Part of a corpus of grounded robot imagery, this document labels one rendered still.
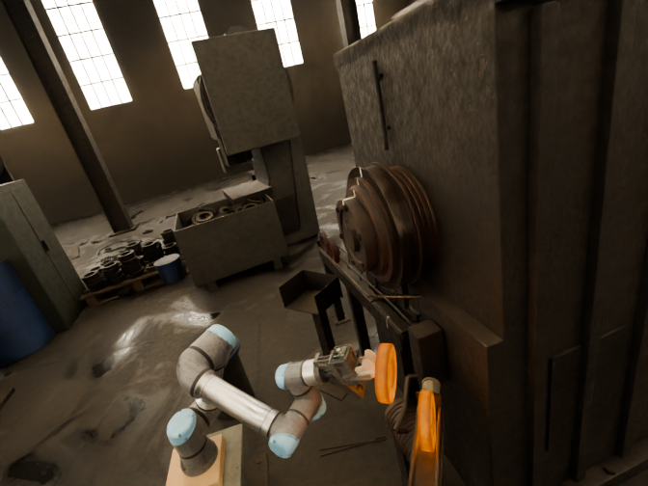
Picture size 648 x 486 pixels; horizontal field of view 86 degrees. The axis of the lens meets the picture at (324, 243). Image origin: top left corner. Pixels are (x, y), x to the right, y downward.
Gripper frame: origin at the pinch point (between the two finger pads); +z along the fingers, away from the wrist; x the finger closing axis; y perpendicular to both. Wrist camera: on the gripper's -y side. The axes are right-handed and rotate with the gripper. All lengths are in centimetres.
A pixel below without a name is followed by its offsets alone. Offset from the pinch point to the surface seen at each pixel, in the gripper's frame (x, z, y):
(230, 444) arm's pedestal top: 8, -92, -37
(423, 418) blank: -5.0, 5.6, -14.6
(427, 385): 13.4, 3.0, -21.7
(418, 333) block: 26.1, 3.0, -10.9
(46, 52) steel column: 425, -525, 380
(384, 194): 33, 10, 37
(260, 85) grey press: 267, -122, 126
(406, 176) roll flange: 47, 16, 37
